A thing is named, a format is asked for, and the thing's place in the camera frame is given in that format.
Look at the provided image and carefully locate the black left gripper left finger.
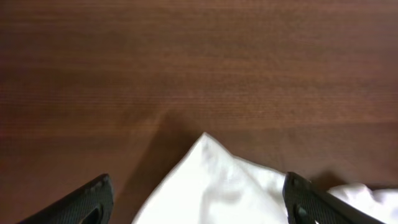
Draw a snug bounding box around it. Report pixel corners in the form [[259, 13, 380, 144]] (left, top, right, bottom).
[[19, 174, 114, 224]]

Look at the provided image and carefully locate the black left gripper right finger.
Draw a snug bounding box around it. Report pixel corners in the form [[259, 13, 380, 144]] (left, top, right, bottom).
[[282, 172, 382, 224]]

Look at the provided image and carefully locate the white t-shirt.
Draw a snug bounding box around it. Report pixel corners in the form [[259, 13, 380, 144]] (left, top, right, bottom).
[[131, 131, 398, 224]]

